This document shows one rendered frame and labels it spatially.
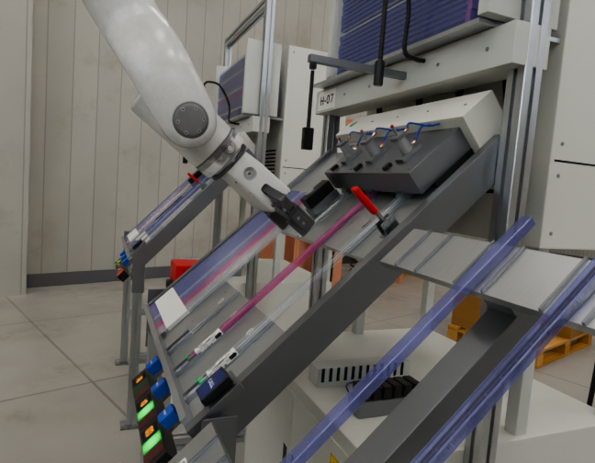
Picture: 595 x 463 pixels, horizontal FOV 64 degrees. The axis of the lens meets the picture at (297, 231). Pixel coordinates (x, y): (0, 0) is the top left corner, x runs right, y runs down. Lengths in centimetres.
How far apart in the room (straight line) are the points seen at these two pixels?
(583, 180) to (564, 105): 15
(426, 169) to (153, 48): 48
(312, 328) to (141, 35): 48
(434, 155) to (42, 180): 426
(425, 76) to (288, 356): 64
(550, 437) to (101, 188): 445
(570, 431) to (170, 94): 102
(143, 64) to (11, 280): 405
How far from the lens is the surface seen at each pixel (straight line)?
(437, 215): 84
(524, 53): 92
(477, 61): 96
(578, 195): 108
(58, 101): 492
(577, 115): 107
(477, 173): 89
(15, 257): 460
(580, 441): 127
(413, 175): 86
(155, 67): 66
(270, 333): 81
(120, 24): 73
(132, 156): 512
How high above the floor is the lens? 108
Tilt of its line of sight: 5 degrees down
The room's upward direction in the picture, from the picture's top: 4 degrees clockwise
